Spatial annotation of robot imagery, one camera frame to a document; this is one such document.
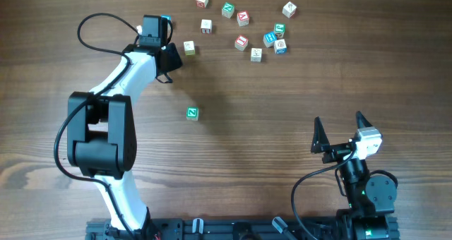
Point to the yellow sided white block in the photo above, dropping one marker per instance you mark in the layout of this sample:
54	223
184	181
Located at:
189	48

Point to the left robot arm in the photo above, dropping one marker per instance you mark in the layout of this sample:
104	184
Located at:
97	141

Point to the red sided block green N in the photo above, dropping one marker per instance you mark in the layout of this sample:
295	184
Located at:
192	113

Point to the green N block top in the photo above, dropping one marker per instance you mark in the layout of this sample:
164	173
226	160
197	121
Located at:
228	10

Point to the green J block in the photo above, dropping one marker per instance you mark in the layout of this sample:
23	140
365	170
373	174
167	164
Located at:
279	30

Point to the yellow face picture block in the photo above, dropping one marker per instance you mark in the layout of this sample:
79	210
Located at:
256	55

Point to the red sided white block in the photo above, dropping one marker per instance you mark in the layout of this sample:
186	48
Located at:
206	26

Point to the red picture block top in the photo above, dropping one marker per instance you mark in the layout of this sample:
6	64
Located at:
202	3

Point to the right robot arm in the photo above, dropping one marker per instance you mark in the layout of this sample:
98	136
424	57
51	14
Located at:
371	195

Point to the blue sided picture block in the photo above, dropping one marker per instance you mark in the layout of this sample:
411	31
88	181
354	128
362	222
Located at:
280	46

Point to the plain picture block right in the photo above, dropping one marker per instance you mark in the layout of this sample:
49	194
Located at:
289	9

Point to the red letter block upper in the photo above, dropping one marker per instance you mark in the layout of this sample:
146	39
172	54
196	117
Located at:
243	18

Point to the blue letter block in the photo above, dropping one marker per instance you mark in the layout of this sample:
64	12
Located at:
269	39
167	17

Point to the red letter block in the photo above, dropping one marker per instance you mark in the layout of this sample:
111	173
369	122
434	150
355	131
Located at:
241	43
243	18

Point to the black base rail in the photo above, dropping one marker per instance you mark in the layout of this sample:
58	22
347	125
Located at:
320	227

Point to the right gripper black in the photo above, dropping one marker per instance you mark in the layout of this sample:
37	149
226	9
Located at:
320	145

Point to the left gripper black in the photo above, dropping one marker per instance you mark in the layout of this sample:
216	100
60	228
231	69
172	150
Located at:
176	60

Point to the blue letter block right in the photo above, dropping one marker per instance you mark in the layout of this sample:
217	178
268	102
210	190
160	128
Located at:
269	39

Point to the red letter block lower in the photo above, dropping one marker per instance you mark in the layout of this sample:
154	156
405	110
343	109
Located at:
241	43

